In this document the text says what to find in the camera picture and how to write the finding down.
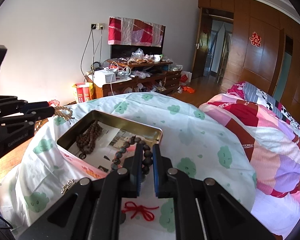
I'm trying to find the dark bead bracelet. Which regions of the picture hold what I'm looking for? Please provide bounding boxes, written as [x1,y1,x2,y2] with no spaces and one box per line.
[109,135,154,183]

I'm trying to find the pearl necklace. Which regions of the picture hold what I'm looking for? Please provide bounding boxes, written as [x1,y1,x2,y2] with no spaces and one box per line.
[34,106,75,133]

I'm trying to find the red knot cord pendant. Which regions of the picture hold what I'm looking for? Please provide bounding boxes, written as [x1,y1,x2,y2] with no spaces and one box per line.
[121,201,159,222]

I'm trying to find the pink tin box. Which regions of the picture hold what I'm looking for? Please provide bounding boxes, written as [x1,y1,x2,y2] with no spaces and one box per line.
[57,110,163,179]

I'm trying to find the wooden bedroom door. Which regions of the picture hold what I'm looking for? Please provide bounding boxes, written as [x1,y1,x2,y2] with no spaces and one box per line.
[192,8,212,79]

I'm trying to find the papers inside tin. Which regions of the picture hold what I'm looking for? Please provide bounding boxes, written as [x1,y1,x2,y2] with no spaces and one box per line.
[64,122,158,178]

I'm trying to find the red yellow carton box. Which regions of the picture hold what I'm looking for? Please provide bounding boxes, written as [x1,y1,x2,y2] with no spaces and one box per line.
[72,82,94,103]

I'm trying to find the white green cloud bedsheet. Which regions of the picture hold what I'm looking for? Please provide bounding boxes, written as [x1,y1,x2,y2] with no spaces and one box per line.
[0,91,257,238]

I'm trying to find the white box on cabinet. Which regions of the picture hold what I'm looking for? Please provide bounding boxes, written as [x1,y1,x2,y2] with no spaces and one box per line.
[93,69,116,87]

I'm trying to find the wooden tv cabinet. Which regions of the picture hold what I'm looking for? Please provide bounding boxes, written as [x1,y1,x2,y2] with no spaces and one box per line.
[86,59,181,98]

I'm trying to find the black television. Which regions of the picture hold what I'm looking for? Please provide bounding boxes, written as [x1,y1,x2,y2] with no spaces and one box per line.
[110,26,166,59]

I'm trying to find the white mug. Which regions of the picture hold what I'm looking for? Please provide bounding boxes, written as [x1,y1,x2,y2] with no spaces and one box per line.
[154,55,162,62]

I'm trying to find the red patchwork cloth cover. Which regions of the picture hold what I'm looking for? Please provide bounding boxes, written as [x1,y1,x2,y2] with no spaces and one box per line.
[108,17,165,47]

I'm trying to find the pink patchwork quilt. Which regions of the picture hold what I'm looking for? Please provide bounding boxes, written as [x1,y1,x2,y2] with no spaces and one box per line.
[199,82,300,239]

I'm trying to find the red double happiness sticker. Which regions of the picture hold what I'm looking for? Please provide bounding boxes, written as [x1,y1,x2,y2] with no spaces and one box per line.
[249,31,262,47]

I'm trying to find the wooden wardrobe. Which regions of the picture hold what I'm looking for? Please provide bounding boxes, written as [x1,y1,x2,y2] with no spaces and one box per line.
[198,0,300,122]

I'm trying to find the brown wooden bead necklace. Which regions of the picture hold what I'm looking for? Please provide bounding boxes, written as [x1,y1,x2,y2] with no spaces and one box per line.
[75,120,104,160]

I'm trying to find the wall power socket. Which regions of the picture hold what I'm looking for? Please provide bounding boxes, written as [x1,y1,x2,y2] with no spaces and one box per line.
[90,23,104,30]

